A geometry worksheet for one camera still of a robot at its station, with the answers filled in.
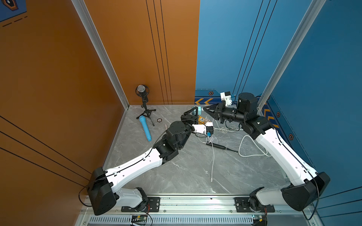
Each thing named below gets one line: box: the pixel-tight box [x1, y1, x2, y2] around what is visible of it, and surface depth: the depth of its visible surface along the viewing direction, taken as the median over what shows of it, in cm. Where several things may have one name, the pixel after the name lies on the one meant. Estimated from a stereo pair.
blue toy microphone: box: [139, 114, 153, 142], surface depth 108 cm
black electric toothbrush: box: [205, 141, 239, 153], surface depth 96 cm
